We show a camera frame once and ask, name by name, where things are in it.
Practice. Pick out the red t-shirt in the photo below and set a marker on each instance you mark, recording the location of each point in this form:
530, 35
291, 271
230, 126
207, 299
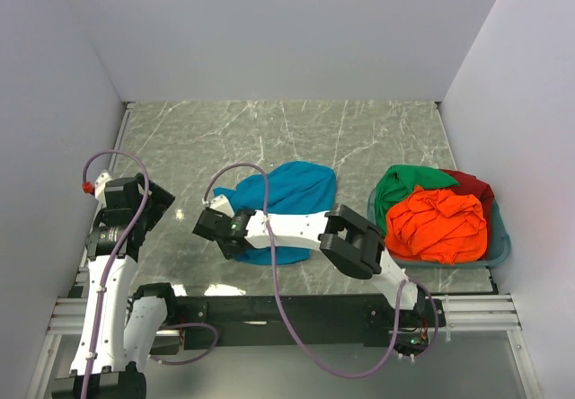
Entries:
470, 185

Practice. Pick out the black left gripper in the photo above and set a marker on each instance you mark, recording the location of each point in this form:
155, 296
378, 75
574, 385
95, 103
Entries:
157, 202

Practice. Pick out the aluminium rail frame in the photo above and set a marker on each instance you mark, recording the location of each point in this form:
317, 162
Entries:
185, 143

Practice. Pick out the green t-shirt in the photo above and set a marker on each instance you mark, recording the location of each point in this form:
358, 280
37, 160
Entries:
398, 183

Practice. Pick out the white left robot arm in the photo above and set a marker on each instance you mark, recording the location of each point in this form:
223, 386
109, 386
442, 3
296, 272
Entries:
119, 325

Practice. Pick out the blue t-shirt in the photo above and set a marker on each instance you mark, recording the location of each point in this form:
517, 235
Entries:
296, 188

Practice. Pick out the translucent blue plastic basket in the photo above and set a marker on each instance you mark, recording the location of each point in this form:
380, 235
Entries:
498, 250

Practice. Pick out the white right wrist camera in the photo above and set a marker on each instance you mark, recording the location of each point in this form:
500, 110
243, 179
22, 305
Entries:
221, 204

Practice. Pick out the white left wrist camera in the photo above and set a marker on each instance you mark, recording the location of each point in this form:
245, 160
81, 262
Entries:
97, 189

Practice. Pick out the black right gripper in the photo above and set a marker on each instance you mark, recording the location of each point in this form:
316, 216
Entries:
228, 254

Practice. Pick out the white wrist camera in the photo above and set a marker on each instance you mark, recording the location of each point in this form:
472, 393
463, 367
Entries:
97, 189
221, 204

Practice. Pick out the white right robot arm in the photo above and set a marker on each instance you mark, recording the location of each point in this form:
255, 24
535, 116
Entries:
349, 241

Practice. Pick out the orange t-shirt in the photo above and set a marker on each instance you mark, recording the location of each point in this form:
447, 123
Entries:
437, 226

